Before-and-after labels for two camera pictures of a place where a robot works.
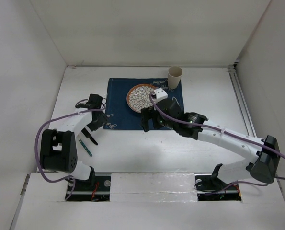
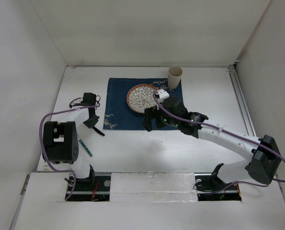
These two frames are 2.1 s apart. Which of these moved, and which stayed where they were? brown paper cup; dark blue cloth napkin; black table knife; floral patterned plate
Moved: black table knife
Stayed: dark blue cloth napkin; brown paper cup; floral patterned plate
